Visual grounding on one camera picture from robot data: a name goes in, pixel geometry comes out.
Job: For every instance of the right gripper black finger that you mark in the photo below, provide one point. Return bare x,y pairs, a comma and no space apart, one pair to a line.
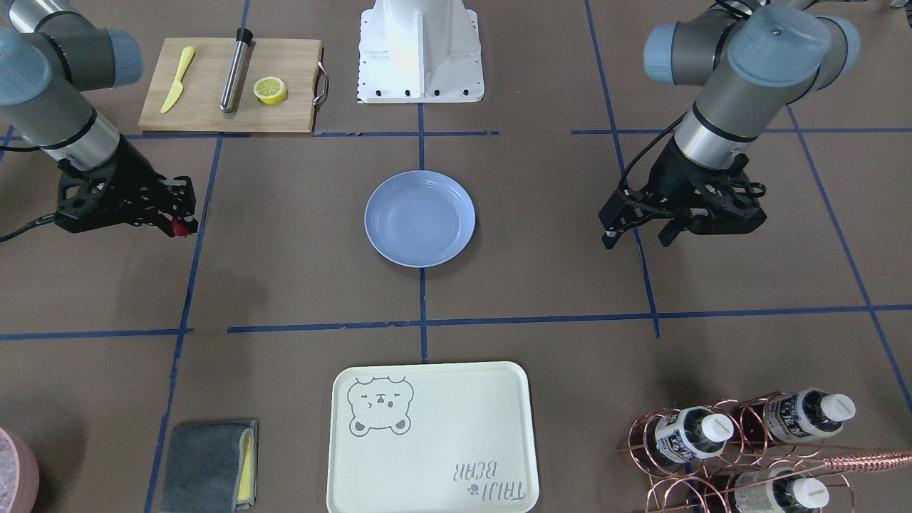
186,216

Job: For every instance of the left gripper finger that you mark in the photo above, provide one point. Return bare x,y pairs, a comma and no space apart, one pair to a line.
671,230

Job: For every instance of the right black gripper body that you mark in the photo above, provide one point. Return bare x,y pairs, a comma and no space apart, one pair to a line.
132,173

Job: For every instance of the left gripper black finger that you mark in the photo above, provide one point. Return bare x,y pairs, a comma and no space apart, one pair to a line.
611,235

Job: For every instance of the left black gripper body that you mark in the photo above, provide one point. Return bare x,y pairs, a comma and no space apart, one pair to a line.
671,174

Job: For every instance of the blue plate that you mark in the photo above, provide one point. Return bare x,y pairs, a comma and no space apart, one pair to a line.
419,218

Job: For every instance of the red strawberry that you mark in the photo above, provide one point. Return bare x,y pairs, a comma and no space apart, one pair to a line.
182,227

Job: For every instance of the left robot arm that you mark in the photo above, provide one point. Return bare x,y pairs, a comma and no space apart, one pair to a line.
750,60

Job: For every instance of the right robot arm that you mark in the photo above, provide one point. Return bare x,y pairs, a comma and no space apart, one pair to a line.
52,55

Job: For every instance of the yellow plastic knife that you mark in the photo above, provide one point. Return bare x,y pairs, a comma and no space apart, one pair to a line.
177,87

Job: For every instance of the lemon half slice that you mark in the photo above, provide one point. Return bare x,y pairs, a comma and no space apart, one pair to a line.
270,90

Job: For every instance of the wooden cutting board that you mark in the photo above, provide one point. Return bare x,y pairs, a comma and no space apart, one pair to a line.
295,61

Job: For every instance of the steel muddler black cap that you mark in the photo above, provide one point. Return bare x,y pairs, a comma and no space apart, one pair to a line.
237,72

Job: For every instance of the dark bottle white cap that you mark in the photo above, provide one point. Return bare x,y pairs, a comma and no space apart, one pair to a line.
777,490
795,418
693,433

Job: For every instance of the grey yellow cloth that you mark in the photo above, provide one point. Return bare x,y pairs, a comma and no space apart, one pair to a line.
211,467

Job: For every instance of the cream bear tray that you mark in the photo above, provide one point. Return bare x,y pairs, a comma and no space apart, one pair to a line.
447,437

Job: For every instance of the bottom dark bottle white cap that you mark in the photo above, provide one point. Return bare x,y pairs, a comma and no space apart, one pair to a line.
777,490

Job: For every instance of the pink ice bowl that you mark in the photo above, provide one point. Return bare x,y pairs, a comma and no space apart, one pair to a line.
19,474

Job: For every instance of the copper wire bottle rack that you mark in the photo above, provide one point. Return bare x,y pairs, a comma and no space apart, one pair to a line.
711,485

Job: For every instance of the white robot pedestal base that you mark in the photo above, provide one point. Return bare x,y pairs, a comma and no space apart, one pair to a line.
419,52

